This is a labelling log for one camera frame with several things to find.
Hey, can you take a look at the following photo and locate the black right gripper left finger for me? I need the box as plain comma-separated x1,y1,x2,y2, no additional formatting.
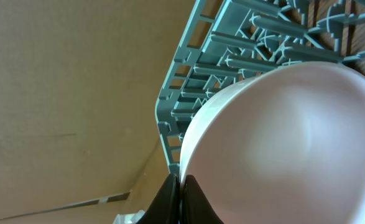
137,174,180,224

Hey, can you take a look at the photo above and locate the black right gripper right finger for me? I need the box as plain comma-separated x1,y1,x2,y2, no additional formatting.
181,175,223,224

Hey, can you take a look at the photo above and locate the pink white bowl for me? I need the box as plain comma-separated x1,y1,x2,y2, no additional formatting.
180,62,365,223

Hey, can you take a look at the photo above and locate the grey dishwasher rack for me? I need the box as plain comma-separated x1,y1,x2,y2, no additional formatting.
155,0,365,174

